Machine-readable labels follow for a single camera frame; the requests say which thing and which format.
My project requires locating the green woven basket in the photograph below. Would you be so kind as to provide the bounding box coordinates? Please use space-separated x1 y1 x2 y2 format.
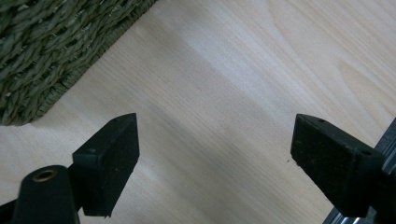
0 0 159 127

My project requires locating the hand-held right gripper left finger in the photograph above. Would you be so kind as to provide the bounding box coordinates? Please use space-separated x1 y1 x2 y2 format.
71 112 140 217

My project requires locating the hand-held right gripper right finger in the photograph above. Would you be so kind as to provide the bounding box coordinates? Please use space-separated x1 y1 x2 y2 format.
290 113 387 218

